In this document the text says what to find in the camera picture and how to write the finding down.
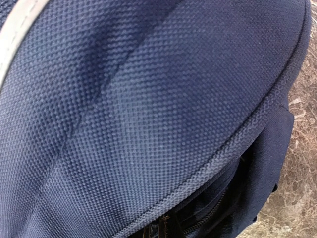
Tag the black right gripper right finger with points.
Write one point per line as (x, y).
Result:
(168, 227)

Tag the navy blue student backpack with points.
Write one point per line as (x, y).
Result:
(114, 113)

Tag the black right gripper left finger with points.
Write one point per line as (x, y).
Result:
(145, 232)

